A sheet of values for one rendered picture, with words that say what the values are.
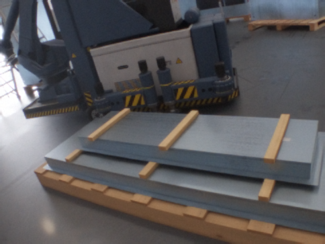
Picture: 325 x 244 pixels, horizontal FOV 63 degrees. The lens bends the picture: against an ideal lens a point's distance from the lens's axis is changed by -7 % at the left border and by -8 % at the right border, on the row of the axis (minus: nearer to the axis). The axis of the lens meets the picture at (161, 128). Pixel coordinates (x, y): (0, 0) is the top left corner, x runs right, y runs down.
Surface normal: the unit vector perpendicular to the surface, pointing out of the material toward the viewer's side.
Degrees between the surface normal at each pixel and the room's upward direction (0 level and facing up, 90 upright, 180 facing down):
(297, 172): 90
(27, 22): 90
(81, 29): 90
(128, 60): 90
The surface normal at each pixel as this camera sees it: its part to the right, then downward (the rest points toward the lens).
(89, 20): -0.20, 0.49
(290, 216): -0.51, 0.50
